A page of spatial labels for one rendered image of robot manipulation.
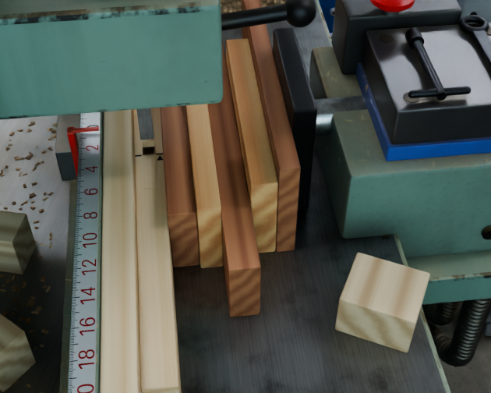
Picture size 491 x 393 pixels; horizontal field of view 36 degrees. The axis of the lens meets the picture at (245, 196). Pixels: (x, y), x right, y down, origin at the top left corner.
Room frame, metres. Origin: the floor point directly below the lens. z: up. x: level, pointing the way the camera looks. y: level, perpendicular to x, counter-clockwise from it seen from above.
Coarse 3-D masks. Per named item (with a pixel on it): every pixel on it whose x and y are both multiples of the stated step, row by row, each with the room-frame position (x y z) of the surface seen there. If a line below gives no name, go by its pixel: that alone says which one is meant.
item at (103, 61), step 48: (0, 0) 0.36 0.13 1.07; (48, 0) 0.36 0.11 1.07; (96, 0) 0.36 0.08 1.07; (144, 0) 0.36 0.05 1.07; (192, 0) 0.36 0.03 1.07; (0, 48) 0.34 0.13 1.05; (48, 48) 0.35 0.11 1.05; (96, 48) 0.35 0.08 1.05; (144, 48) 0.35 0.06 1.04; (192, 48) 0.36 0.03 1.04; (0, 96) 0.34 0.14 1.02; (48, 96) 0.35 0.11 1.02; (96, 96) 0.35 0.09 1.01; (144, 96) 0.35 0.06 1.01; (192, 96) 0.36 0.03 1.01
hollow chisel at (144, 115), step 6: (144, 108) 0.38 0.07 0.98; (150, 108) 0.39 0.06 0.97; (138, 114) 0.38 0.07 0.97; (144, 114) 0.38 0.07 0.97; (150, 114) 0.38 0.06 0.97; (138, 120) 0.38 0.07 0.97; (144, 120) 0.38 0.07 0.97; (150, 120) 0.38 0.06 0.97; (144, 126) 0.38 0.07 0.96; (150, 126) 0.38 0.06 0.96; (144, 132) 0.38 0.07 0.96; (150, 132) 0.38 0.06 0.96; (144, 138) 0.38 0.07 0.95; (150, 138) 0.38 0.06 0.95
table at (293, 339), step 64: (320, 192) 0.38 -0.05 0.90; (320, 256) 0.32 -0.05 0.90; (384, 256) 0.32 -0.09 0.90; (448, 256) 0.35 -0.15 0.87; (192, 320) 0.27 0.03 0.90; (256, 320) 0.27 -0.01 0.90; (320, 320) 0.27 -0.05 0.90; (192, 384) 0.23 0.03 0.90; (256, 384) 0.23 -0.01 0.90; (320, 384) 0.23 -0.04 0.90; (384, 384) 0.23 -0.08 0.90
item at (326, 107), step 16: (288, 32) 0.44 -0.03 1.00; (288, 48) 0.42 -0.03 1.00; (288, 64) 0.41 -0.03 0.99; (288, 80) 0.39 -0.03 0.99; (304, 80) 0.39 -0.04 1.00; (288, 96) 0.38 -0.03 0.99; (304, 96) 0.37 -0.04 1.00; (352, 96) 0.42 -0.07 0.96; (288, 112) 0.37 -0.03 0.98; (304, 112) 0.36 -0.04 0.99; (320, 112) 0.40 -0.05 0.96; (304, 128) 0.36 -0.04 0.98; (320, 128) 0.39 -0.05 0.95; (304, 144) 0.36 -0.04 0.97; (304, 160) 0.36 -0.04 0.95; (304, 176) 0.36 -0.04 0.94; (304, 192) 0.36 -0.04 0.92; (304, 208) 0.36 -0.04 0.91
